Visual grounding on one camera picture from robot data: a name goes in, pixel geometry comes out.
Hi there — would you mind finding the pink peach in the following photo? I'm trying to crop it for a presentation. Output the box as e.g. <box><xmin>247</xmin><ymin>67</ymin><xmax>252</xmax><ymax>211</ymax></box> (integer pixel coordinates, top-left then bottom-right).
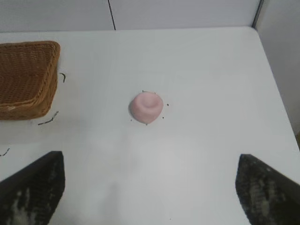
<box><xmin>129</xmin><ymin>91</ymin><xmax>164</xmax><ymax>125</ymax></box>

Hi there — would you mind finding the brown wicker basket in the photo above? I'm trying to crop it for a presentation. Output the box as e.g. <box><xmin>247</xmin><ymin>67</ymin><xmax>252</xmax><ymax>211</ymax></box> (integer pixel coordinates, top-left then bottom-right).
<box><xmin>0</xmin><ymin>41</ymin><xmax>61</xmax><ymax>121</ymax></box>

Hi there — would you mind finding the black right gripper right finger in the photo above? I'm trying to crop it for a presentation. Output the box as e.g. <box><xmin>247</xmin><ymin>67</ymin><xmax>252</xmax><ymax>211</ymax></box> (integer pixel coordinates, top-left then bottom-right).
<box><xmin>235</xmin><ymin>153</ymin><xmax>300</xmax><ymax>225</ymax></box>

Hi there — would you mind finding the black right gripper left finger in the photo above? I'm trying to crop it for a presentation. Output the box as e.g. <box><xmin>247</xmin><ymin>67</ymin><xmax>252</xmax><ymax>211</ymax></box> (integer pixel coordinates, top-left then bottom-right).
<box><xmin>0</xmin><ymin>150</ymin><xmax>66</xmax><ymax>225</ymax></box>

